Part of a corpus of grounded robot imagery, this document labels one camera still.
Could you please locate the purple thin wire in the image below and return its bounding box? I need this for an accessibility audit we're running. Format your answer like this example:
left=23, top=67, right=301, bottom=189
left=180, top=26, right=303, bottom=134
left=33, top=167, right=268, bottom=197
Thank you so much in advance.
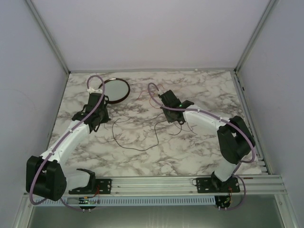
left=152, top=114, right=198, bottom=138

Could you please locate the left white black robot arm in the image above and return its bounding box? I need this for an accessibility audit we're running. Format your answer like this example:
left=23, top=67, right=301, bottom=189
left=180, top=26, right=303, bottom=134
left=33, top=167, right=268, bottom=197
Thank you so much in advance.
left=26, top=93, right=110, bottom=204

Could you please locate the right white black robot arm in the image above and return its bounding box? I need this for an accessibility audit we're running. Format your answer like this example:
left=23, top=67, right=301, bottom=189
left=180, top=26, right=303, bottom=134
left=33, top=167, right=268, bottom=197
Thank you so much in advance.
left=159, top=90, right=256, bottom=185

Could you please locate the round brown-rimmed dish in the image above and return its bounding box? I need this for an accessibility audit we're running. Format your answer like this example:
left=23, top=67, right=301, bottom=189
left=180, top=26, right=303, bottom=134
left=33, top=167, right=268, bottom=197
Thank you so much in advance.
left=104, top=78, right=131, bottom=104

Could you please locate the marble pattern table mat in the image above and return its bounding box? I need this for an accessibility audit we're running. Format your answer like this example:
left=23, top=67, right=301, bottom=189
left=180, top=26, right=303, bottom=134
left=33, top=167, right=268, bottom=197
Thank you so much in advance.
left=66, top=71, right=244, bottom=177

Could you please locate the black thin wire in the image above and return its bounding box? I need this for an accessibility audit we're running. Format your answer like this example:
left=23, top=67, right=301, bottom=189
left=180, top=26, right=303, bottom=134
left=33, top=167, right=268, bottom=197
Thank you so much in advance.
left=112, top=118, right=182, bottom=151

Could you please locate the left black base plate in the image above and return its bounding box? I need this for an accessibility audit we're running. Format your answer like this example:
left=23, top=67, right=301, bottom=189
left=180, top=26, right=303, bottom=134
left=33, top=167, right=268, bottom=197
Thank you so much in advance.
left=68, top=178, right=112, bottom=195

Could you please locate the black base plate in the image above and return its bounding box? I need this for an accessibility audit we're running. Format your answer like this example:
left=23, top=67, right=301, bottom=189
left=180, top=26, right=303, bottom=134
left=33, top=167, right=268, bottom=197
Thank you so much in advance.
left=68, top=178, right=112, bottom=195
left=195, top=177, right=240, bottom=193

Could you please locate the slotted grey cable duct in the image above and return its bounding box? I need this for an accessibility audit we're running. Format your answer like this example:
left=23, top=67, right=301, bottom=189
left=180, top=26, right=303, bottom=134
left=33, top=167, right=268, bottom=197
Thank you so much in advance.
left=39, top=196, right=216, bottom=207

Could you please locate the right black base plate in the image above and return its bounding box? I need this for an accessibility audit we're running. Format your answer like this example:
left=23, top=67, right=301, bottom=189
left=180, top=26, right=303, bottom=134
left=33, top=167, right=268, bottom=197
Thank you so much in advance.
left=195, top=177, right=240, bottom=193

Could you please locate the left aluminium corner post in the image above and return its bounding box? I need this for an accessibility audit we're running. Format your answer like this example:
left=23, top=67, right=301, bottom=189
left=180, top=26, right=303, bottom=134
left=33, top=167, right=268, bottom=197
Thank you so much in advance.
left=24, top=0, right=70, bottom=75

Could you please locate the aluminium corner post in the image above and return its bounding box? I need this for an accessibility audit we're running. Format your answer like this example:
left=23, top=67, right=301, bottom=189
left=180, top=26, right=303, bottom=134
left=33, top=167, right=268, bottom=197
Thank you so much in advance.
left=24, top=0, right=70, bottom=75
left=234, top=0, right=279, bottom=75

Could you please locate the aluminium front rail frame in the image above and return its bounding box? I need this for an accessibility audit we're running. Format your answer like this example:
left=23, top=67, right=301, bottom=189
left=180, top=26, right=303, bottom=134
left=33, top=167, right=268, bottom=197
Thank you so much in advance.
left=23, top=175, right=289, bottom=196

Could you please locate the right aluminium corner post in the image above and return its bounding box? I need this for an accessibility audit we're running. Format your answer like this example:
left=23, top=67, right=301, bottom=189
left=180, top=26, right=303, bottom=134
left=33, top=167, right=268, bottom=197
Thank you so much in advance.
left=234, top=0, right=279, bottom=75

